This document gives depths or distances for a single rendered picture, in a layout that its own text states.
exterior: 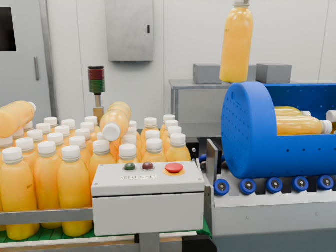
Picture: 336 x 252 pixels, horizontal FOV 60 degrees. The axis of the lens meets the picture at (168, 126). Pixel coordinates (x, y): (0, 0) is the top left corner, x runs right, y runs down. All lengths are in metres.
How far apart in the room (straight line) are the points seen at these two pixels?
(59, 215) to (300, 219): 0.64
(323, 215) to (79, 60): 3.79
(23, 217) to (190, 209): 0.38
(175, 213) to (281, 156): 0.36
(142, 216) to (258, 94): 0.44
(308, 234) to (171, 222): 0.50
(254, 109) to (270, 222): 0.32
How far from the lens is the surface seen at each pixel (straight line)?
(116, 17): 4.01
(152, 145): 0.70
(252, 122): 0.75
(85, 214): 0.71
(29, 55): 4.44
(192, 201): 0.55
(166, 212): 0.55
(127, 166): 0.57
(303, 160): 0.84
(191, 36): 4.24
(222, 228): 0.85
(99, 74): 1.15
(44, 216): 0.73
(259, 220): 0.88
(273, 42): 4.56
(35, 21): 4.41
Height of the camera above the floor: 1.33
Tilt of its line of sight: 15 degrees down
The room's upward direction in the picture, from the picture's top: straight up
